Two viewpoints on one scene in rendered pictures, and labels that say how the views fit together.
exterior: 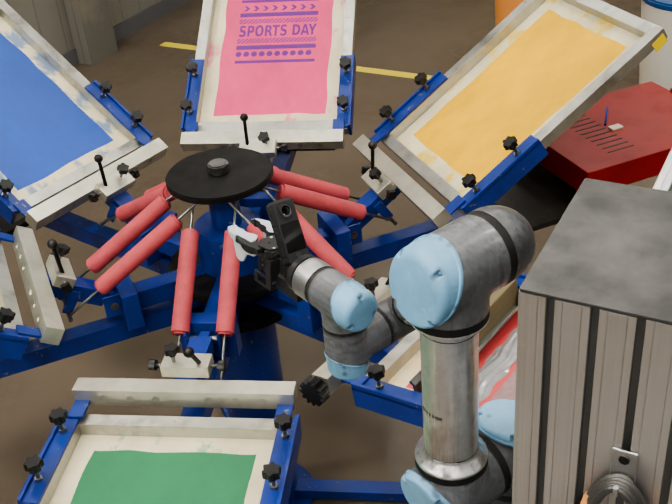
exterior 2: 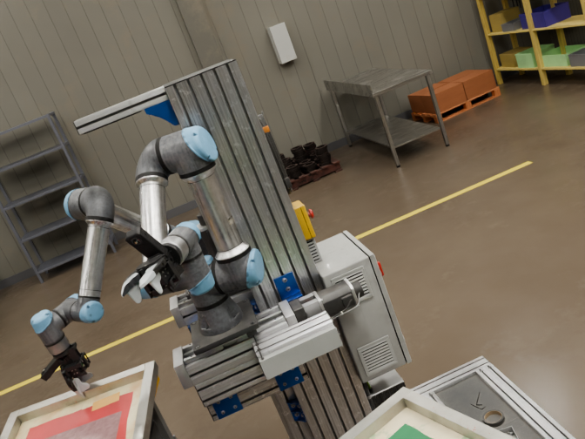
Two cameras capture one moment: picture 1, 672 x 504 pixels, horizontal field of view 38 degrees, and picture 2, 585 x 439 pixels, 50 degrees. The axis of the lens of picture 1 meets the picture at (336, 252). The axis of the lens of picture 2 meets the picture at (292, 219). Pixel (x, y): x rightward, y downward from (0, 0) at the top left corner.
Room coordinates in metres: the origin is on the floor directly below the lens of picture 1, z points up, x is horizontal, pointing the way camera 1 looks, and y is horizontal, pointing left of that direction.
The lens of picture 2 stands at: (2.04, 1.47, 2.11)
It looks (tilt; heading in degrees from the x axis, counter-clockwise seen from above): 17 degrees down; 233
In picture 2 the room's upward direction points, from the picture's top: 21 degrees counter-clockwise
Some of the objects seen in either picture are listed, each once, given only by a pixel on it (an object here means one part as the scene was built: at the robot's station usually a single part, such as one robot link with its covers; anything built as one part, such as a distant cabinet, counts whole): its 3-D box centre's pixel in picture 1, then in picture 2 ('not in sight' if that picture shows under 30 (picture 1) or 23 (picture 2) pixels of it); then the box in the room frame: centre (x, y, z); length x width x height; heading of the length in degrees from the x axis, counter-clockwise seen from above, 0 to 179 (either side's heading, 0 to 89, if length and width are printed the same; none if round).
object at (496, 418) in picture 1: (507, 444); (205, 280); (1.18, -0.26, 1.42); 0.13 x 0.12 x 0.14; 126
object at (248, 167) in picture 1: (247, 347); not in sight; (2.46, 0.31, 0.68); 0.40 x 0.40 x 1.35
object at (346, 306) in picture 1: (342, 301); (182, 241); (1.32, 0.00, 1.65); 0.11 x 0.08 x 0.09; 36
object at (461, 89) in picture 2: not in sight; (452, 95); (-5.48, -3.95, 0.20); 1.13 x 0.82 x 0.39; 150
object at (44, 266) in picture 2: not in sight; (47, 198); (-0.59, -7.03, 1.00); 1.08 x 0.44 x 2.01; 150
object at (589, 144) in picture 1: (621, 134); not in sight; (2.96, -1.02, 1.06); 0.61 x 0.46 x 0.12; 110
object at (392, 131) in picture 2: not in sight; (382, 109); (-4.10, -4.06, 0.52); 2.02 x 0.77 x 1.04; 60
